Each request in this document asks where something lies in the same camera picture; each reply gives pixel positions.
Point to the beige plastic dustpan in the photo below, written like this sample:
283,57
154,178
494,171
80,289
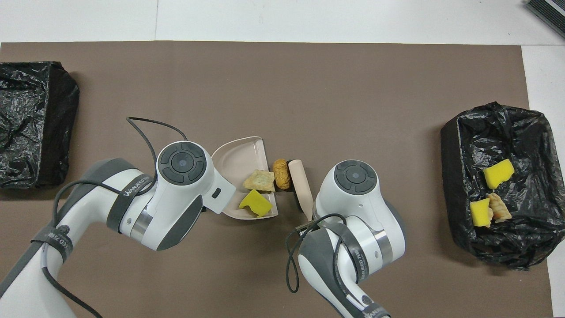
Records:
234,159

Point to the small toy croissant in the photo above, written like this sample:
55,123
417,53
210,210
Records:
499,206

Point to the dark grey ribbed object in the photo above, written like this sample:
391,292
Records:
547,15

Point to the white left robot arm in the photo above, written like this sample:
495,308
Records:
176,194

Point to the black bag-lined bin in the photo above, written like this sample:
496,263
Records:
31,128
468,145

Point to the brown bread roll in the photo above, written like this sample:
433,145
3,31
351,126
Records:
281,174

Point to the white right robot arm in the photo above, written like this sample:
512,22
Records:
355,176

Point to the wedge yellow sponge piece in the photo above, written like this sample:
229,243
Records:
480,213

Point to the notched yellow sponge piece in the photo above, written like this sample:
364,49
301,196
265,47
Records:
256,204

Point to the pale bread chunk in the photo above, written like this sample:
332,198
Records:
260,180

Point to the beige hand brush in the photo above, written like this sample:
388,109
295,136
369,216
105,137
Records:
301,181

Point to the large yellow sponge piece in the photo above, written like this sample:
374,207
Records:
498,174

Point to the brown table mat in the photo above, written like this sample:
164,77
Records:
265,88

